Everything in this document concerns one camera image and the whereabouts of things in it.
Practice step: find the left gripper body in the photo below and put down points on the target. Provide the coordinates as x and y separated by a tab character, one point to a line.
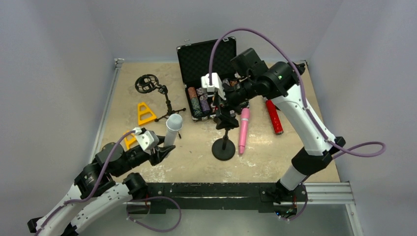
155	155

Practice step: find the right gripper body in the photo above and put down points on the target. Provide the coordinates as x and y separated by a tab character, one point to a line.
224	110

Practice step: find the white microphone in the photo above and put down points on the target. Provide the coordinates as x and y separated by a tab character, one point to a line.
173	126

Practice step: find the red glitter microphone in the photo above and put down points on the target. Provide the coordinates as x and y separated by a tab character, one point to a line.
274	118

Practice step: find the black round-base mic stand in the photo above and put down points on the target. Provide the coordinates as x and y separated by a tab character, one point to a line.
224	149

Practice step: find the black tripod shock-mount stand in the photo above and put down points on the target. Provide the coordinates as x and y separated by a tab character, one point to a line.
159	97

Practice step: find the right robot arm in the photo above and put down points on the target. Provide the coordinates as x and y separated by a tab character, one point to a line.
280	84

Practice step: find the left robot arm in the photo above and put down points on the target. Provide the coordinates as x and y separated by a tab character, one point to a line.
101	186

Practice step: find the yellow triangle stand lower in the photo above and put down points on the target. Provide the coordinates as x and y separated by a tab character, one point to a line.
129	141

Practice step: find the yellow triangle stand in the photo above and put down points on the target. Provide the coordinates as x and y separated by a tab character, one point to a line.
129	141
144	114

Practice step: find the yellow triangle stand upper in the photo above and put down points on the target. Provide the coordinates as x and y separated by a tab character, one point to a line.
144	114

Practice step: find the black rear round-base stand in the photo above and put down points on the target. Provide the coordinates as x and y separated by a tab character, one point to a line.
301	67

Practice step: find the pink microphone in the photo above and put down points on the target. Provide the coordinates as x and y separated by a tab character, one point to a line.
244	121

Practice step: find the black poker chip case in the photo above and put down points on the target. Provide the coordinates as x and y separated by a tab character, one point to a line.
194	63

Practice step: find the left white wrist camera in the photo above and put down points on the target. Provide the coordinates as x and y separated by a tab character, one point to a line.
146	139

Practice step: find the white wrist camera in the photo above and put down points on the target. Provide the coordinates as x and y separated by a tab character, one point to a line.
212	85
146	139

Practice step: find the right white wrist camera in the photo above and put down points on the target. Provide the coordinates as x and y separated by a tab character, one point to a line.
212	85

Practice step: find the black front mounting rail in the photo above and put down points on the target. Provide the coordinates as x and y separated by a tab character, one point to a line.
260	196

